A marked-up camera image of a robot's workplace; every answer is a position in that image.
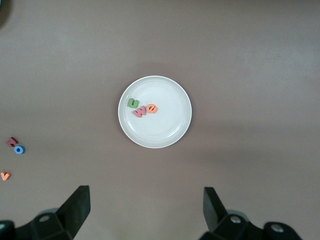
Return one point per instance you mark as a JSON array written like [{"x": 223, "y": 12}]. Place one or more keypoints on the orange foam letter v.
[{"x": 4, "y": 178}]

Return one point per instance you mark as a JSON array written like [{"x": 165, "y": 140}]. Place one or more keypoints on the blue foam letter o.
[{"x": 15, "y": 150}]

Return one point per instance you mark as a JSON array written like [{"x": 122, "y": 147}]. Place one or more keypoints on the pink foam letter w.
[{"x": 137, "y": 114}]

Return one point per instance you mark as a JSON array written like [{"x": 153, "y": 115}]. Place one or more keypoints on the brown table cover sheet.
[{"x": 250, "y": 75}]

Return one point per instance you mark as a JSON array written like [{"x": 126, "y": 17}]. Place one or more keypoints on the dark red foam letter z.
[{"x": 11, "y": 142}]

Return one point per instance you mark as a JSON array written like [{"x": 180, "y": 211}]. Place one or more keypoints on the green foam letter u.
[{"x": 130, "y": 103}]

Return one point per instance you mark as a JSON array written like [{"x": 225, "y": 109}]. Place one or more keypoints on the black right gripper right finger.
[{"x": 215, "y": 215}]

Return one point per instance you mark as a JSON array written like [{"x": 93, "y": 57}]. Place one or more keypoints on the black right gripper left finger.
[{"x": 75, "y": 212}]

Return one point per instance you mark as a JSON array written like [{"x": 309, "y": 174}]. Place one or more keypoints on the beige brown plate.
[{"x": 162, "y": 125}]

